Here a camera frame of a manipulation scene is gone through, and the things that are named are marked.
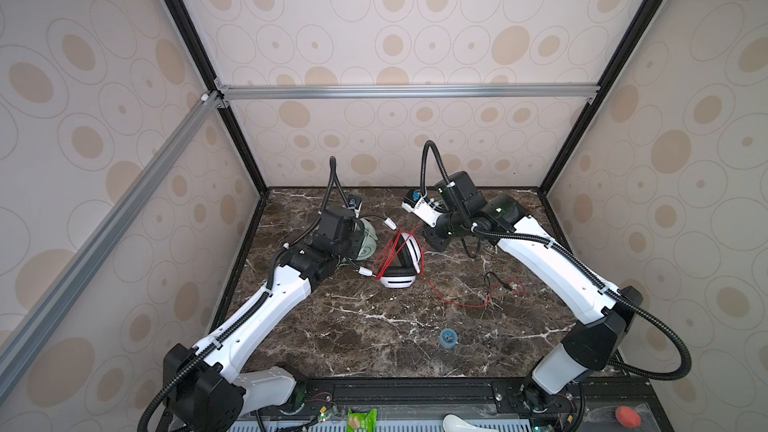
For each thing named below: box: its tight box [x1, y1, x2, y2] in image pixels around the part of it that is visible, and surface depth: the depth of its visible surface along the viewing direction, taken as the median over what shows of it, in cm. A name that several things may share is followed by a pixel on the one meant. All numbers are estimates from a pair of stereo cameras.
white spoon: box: [443, 414, 500, 432], surface depth 71 cm
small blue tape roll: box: [439, 328, 458, 349], surface depth 85 cm
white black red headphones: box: [380, 232, 422, 289], surface depth 77 cm
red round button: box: [617, 406, 641, 428], surface depth 71 cm
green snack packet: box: [346, 408, 379, 432], surface depth 70 cm
